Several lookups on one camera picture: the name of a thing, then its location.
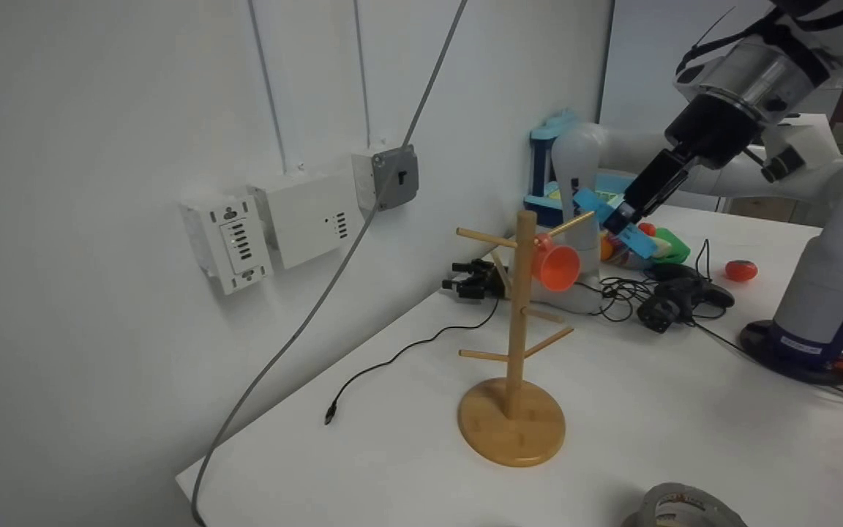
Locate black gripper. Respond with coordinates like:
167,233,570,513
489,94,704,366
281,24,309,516
602,90,766,233

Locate blue black arm base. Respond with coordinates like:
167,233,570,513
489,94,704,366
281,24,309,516
738,315,843,385

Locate wooden peg tree stand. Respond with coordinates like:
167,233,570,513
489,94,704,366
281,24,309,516
454,208,602,470

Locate green yellow toy vegetable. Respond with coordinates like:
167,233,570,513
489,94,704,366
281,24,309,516
636,220,693,270

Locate orange plastic cup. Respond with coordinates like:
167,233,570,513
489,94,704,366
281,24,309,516
532,233,583,292

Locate red toy tomato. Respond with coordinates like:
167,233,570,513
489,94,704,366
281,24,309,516
722,256,760,286

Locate black table edge clamp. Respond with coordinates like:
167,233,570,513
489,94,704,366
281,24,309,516
438,255,511,303

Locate grey junction box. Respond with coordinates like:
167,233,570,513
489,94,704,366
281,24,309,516
347,144,422,214

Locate black tangled cables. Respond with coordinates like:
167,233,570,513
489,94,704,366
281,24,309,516
593,237,738,336

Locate white wall conduit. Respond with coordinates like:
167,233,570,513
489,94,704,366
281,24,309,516
350,0,377,154
242,0,295,180

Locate grey duct tape roll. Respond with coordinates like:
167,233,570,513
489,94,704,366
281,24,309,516
622,479,748,527

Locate thin black table cable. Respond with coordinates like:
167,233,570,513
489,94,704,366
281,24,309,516
322,295,502,426

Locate white wall box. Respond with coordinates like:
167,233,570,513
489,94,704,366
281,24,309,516
255,169,365,271

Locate grey wall cable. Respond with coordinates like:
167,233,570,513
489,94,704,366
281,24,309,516
188,0,472,527

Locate white wall socket plate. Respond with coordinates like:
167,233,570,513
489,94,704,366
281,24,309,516
179,186,273,297

